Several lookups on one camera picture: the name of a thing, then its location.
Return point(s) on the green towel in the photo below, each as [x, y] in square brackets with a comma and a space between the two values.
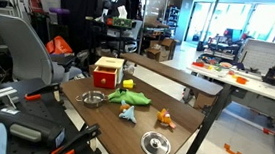
[129, 97]

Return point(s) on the yellow toy pepper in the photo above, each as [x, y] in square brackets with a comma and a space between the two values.
[128, 84]

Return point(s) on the red wooden drawer box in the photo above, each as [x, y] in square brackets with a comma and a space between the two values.
[104, 75]

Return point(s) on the cardboard box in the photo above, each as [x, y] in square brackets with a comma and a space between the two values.
[161, 50]

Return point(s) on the dark wooden raised shelf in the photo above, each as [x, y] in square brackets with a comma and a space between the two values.
[174, 75]

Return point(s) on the blue shark plush toy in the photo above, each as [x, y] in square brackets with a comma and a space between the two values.
[129, 114]

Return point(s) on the orange plush toy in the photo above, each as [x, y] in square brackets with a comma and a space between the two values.
[164, 117]

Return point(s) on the small metal pot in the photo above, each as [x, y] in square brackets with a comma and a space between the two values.
[92, 99]

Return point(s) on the green circuit board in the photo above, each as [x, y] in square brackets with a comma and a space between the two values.
[122, 22]

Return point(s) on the round metal pot lid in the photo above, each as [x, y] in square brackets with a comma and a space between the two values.
[155, 145]

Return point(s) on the black table leg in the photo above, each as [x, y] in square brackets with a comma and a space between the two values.
[207, 123]

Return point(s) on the orange bag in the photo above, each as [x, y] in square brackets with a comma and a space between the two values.
[59, 45]

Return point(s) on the purple roll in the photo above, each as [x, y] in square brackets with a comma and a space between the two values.
[59, 11]

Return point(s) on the orange bowl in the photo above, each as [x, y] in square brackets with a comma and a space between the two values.
[241, 80]

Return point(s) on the grey office chair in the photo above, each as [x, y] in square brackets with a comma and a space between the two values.
[23, 48]

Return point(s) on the white desk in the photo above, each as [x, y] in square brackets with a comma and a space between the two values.
[257, 86]

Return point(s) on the black handheld device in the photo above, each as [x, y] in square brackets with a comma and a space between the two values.
[26, 125]

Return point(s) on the white partition panel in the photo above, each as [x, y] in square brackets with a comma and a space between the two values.
[266, 56]

